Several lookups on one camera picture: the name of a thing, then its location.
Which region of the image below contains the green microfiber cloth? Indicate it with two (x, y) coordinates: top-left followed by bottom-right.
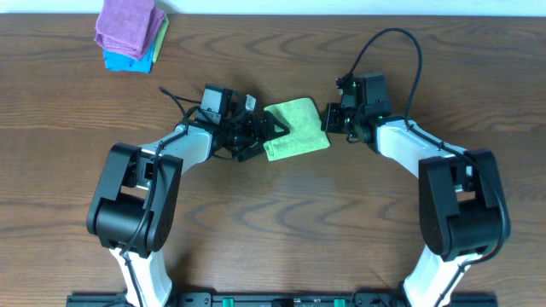
(264, 98), (330, 161)

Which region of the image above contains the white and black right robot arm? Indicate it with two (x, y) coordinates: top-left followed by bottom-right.
(322, 73), (509, 306)

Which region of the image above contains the folded purple cloth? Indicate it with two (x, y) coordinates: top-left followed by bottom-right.
(95, 0), (166, 60)

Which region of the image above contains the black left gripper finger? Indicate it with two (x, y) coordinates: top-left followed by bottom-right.
(261, 111), (290, 141)
(236, 142), (264, 162)

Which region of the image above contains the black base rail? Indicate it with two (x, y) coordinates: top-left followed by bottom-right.
(66, 292), (499, 307)

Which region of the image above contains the folded blue cloth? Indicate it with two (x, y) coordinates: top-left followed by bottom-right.
(103, 43), (155, 73)

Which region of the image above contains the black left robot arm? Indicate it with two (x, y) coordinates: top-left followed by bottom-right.
(86, 84), (291, 306)

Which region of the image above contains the folded yellow-green cloth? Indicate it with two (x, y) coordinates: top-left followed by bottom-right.
(153, 15), (169, 63)

